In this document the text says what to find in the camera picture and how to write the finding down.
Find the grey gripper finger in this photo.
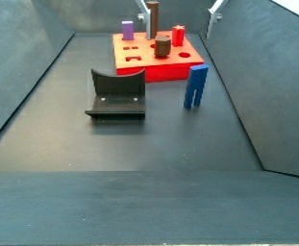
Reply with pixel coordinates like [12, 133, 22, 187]
[206, 0, 229, 38]
[135, 0, 151, 39]

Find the blue square-circle peg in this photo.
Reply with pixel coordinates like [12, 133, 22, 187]
[183, 63, 210, 109]

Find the red peg board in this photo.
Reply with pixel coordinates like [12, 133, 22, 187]
[114, 33, 205, 83]

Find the tall brown cylinder peg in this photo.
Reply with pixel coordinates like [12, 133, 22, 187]
[147, 0, 159, 38]

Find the purple hexagonal peg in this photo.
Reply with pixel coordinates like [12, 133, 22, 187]
[122, 21, 134, 40]

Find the short brown peg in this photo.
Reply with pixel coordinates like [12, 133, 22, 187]
[154, 36, 171, 59]

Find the red star peg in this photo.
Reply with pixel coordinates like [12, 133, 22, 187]
[173, 25, 185, 47]

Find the black curved stand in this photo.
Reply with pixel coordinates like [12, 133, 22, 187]
[85, 69, 146, 118]

